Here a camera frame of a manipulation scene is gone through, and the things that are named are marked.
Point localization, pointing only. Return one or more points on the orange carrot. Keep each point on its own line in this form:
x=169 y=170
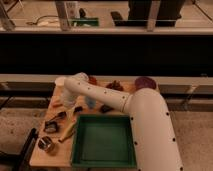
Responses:
x=56 y=105

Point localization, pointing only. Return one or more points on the blue plastic cup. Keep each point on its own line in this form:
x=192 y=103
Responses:
x=91 y=103

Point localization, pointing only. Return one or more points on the purple bowl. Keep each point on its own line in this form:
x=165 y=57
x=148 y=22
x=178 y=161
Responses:
x=145 y=82

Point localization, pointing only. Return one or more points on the wooden board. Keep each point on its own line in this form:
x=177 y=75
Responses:
x=59 y=158

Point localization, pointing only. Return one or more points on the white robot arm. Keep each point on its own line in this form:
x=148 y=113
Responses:
x=152 y=129

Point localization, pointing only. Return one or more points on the white cup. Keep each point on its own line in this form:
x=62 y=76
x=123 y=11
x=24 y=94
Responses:
x=59 y=81

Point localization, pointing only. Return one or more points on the green plastic tray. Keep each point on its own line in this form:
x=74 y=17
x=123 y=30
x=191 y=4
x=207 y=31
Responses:
x=103 y=141

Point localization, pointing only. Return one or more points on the metal measuring cup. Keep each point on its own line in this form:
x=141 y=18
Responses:
x=46 y=144

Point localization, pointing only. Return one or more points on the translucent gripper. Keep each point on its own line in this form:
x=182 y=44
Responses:
x=70 y=114

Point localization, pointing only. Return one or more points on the black rectangular block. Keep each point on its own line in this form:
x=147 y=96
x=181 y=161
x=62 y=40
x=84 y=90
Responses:
x=105 y=109

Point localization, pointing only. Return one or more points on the red bowl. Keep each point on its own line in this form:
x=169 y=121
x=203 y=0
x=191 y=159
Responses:
x=92 y=80

